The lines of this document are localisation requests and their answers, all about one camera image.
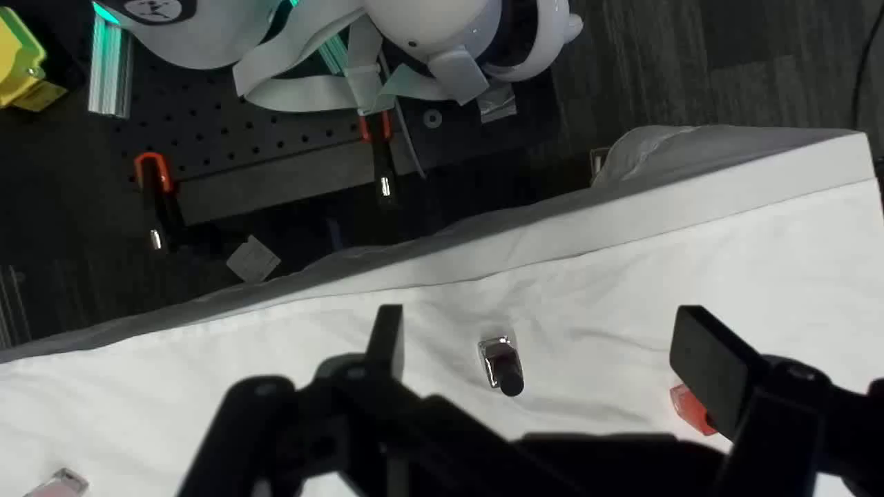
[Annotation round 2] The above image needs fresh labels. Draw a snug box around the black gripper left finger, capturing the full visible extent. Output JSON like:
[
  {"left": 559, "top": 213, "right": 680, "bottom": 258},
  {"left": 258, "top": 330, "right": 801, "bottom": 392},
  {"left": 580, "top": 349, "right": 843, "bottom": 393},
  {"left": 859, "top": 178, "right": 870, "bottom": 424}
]
[{"left": 175, "top": 301, "right": 576, "bottom": 497}]

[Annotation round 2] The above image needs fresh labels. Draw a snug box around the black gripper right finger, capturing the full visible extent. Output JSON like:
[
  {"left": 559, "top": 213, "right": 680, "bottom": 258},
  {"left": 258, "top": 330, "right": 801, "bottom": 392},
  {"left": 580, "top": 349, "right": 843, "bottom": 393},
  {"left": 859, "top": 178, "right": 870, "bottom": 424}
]
[{"left": 668, "top": 304, "right": 884, "bottom": 497}]

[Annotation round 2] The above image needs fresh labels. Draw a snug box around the red-orange nail polish bottle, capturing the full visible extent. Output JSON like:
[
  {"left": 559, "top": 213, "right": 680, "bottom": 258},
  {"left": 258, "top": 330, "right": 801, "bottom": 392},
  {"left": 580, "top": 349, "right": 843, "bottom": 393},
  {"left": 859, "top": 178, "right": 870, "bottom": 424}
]
[{"left": 665, "top": 381, "right": 719, "bottom": 438}]

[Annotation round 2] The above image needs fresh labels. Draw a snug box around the dark purple nail polish bottle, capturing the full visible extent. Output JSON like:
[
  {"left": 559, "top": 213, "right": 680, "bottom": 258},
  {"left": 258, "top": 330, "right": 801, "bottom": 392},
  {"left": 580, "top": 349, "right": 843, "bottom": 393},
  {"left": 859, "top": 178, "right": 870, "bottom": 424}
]
[{"left": 475, "top": 330, "right": 530, "bottom": 399}]

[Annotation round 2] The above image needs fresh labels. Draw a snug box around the white tablecloth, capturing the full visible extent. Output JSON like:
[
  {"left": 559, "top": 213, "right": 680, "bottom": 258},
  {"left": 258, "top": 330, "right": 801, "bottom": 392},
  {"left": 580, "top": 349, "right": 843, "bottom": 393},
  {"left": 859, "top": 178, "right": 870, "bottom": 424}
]
[{"left": 0, "top": 126, "right": 884, "bottom": 497}]

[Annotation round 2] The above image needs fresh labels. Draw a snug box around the gray tape patch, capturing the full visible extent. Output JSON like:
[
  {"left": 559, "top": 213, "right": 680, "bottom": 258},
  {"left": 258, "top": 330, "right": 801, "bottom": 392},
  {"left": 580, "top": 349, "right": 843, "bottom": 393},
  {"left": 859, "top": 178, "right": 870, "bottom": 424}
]
[{"left": 225, "top": 232, "right": 285, "bottom": 284}]

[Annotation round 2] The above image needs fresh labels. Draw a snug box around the orange black clamp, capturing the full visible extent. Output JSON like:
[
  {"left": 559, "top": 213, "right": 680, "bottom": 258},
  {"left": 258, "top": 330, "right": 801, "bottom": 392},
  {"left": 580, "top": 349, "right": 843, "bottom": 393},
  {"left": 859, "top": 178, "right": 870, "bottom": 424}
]
[
  {"left": 353, "top": 106, "right": 410, "bottom": 206},
  {"left": 129, "top": 149, "right": 187, "bottom": 255}
]

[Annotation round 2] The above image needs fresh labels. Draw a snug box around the teal translucent bar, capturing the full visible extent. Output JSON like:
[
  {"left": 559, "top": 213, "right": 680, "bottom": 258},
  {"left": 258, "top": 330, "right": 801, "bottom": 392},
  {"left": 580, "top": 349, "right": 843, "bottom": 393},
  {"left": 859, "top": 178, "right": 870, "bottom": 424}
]
[{"left": 87, "top": 0, "right": 134, "bottom": 120}]

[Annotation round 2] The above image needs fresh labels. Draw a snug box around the yellow emergency stop button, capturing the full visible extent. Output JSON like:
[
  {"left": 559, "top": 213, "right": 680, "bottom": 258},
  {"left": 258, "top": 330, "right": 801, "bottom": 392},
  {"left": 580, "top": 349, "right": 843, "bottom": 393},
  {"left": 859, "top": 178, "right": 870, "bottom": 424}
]
[{"left": 0, "top": 4, "right": 69, "bottom": 115}]

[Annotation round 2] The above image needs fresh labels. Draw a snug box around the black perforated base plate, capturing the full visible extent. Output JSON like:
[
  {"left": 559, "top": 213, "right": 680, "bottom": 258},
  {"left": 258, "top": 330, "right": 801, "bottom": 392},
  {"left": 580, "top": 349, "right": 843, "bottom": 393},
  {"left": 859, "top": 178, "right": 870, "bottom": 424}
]
[{"left": 87, "top": 86, "right": 555, "bottom": 228}]

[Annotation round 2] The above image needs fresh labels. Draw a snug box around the white strap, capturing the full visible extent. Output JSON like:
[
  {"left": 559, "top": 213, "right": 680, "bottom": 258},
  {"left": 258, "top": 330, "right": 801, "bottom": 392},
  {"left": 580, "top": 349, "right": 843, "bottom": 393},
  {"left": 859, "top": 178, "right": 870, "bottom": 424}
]
[{"left": 230, "top": 0, "right": 588, "bottom": 117}]

